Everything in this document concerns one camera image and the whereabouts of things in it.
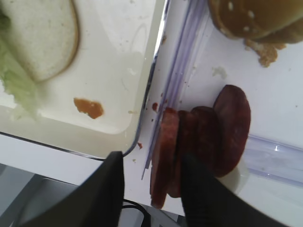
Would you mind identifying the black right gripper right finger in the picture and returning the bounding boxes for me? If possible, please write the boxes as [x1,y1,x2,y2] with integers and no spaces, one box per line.
[181,154,283,227]

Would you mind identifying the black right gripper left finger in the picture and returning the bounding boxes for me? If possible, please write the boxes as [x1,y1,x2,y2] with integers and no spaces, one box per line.
[16,151,125,227]

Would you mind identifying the lettuce leaf on tray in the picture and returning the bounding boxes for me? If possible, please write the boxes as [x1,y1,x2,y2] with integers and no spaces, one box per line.
[0,9,42,120]

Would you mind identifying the dark sausage slice middle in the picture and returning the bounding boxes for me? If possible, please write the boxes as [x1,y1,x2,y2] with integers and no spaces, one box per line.
[168,106,221,198]

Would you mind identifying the dark sausage slice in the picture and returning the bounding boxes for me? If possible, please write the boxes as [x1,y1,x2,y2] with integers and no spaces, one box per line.
[168,106,221,198]
[213,85,251,177]

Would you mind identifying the cream metal tray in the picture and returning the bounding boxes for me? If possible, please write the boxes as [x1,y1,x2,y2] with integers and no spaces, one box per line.
[0,0,169,159]

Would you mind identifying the dark sausage slice rear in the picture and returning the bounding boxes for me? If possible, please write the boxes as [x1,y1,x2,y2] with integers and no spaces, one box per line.
[213,85,251,177]

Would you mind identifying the bun crumb on table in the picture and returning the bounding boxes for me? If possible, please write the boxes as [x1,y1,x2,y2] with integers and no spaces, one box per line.
[244,39,286,68]

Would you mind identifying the bottom bun on tray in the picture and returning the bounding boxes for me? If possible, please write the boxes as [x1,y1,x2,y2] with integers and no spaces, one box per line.
[0,0,79,82]

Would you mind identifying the sesame bun tops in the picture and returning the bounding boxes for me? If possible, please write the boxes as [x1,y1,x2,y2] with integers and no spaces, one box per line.
[208,0,303,44]

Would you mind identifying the black cable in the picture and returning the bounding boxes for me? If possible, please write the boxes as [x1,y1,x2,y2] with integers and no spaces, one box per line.
[122,199,152,227]

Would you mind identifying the right lower clear rail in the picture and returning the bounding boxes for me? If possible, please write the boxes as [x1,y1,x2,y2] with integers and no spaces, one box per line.
[242,135,303,187]

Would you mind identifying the right long clear rail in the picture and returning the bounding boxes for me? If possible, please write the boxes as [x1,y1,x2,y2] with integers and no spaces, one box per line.
[143,0,209,172]

